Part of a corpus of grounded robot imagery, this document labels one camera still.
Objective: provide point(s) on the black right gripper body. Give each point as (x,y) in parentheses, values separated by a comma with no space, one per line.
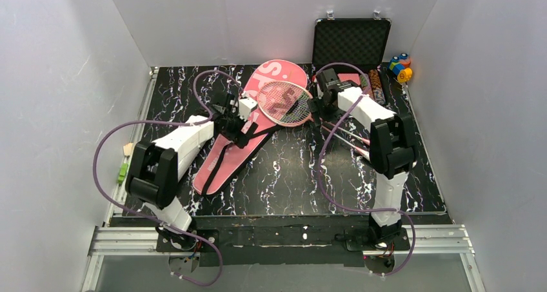
(318,109)

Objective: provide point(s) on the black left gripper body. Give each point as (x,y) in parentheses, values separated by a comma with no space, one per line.
(233,122)

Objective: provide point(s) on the pink racket cover bag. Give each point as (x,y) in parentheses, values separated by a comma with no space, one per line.
(232,150)

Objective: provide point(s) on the pink badminton racket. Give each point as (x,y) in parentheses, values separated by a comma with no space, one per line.
(365,153)
(286,104)

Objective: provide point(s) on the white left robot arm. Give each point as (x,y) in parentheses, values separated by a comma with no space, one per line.
(157,167)

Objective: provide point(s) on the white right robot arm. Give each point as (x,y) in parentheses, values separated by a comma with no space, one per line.
(392,148)

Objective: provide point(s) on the pink playing card deck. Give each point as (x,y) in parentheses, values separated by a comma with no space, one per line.
(354,77)

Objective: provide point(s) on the poker chip stack row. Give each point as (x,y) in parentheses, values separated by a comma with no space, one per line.
(365,82)
(376,86)

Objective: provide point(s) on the black poker chip case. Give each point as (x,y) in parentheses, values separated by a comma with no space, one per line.
(360,42)

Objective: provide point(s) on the colourful toy blocks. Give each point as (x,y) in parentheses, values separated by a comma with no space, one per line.
(399,65)

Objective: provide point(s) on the small wooden block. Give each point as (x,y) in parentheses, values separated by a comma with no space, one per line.
(128,149)

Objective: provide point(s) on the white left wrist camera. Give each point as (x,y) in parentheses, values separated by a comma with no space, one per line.
(246,105)

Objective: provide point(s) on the green clip on rail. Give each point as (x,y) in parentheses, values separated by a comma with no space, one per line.
(122,173)

